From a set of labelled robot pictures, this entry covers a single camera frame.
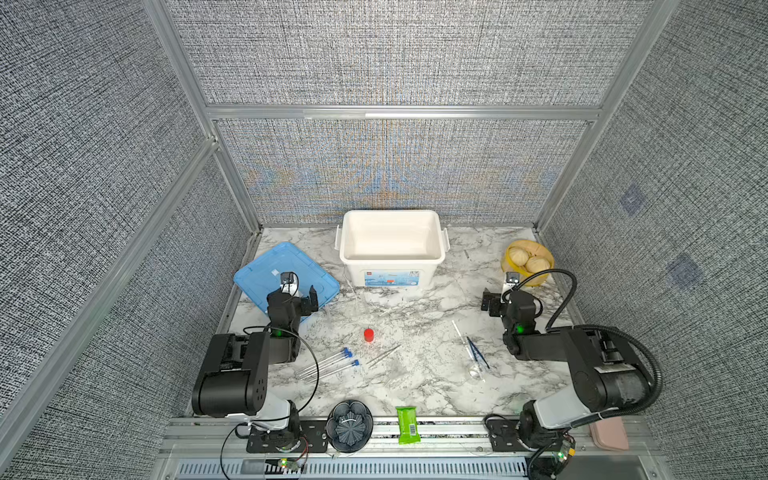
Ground blue capped test tube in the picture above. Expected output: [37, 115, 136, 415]
[297, 348, 354, 379]
[299, 360, 360, 382]

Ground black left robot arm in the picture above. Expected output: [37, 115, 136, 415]
[191, 286, 319, 454]

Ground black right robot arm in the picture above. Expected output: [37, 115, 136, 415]
[481, 288, 663, 451]

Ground blue plastic bin lid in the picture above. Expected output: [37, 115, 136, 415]
[232, 241, 341, 323]

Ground clear test tube rack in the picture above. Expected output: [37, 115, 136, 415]
[344, 276, 369, 312]

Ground right steamed bun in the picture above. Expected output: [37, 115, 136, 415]
[525, 256, 551, 274]

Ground steamed bun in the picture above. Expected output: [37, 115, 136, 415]
[507, 247, 530, 267]
[525, 256, 551, 274]

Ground bamboo steamer basket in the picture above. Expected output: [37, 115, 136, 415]
[500, 240, 555, 280]

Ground left steamed bun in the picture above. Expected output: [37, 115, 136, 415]
[507, 247, 530, 267]

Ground small clear glass dish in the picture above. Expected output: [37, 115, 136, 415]
[469, 364, 485, 382]

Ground white plastic storage bin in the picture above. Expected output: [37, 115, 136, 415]
[334, 210, 451, 288]

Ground metal tweezers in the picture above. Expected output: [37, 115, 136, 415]
[367, 345, 402, 369]

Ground pink pouch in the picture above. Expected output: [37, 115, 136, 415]
[589, 417, 629, 451]

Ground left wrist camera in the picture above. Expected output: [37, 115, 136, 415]
[279, 272, 300, 297]

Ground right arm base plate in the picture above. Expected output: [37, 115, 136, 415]
[484, 416, 534, 453]

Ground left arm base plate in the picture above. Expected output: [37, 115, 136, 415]
[246, 419, 329, 455]

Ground black corrugated cable hose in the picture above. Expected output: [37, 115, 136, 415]
[509, 268, 664, 421]

